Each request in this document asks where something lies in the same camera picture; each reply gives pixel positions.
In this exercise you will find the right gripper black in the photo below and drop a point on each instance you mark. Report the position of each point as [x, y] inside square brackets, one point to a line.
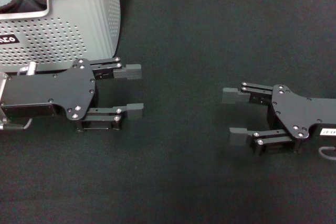
[296, 111]

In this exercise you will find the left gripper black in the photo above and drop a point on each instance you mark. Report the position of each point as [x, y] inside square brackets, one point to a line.
[52, 87]

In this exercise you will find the grey perforated plastic storage basket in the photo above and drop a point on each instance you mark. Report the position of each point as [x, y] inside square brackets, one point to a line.
[78, 11]

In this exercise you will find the black tablecloth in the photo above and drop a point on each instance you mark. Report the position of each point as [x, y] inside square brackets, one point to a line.
[183, 182]

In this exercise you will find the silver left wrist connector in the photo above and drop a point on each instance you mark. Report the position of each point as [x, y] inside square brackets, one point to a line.
[27, 68]

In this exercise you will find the black cloth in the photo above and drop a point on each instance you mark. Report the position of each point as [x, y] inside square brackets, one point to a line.
[29, 7]

